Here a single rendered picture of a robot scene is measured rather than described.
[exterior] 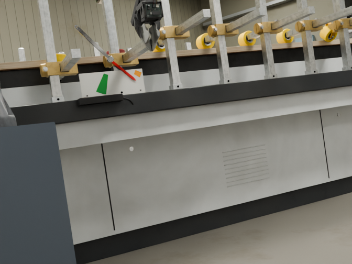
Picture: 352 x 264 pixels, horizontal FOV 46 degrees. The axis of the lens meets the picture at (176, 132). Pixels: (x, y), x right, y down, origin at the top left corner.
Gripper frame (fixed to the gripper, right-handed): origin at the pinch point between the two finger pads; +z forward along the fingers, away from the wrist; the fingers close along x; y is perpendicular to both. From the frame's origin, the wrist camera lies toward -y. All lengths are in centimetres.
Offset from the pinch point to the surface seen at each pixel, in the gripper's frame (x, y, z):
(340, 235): 71, -1, 82
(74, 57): -25.8, -2.1, 0.9
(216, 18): 44, -29, -18
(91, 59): -9.9, -47.5, -6.8
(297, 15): 73, -10, -12
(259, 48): 79, -48, -6
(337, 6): 119, -31, -22
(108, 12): -4.5, -28.5, -21.7
